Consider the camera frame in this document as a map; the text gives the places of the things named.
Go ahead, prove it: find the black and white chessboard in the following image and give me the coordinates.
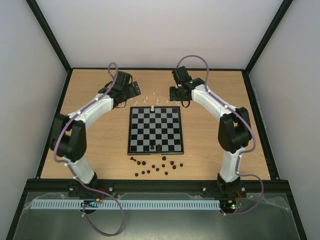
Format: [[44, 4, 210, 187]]
[[127, 106, 184, 156]]

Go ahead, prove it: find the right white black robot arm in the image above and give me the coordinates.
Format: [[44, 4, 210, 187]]
[[169, 66, 253, 196]]

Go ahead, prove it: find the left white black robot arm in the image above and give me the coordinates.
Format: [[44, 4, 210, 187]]
[[49, 71, 141, 188]]

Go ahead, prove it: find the purple cable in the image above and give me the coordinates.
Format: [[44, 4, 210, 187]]
[[53, 62, 125, 236], [175, 54, 264, 217]]

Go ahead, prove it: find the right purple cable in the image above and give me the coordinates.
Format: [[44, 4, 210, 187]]
[[175, 54, 264, 217]]

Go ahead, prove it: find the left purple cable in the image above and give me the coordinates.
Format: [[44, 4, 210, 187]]
[[53, 62, 125, 236]]

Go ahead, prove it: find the black aluminium frame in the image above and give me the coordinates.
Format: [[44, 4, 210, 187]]
[[6, 0, 307, 240]]

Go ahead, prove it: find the white slotted cable duct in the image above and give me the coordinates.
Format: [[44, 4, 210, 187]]
[[30, 199, 221, 211]]

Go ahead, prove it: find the black king chess piece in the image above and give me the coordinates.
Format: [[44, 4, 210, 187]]
[[156, 144, 162, 151]]

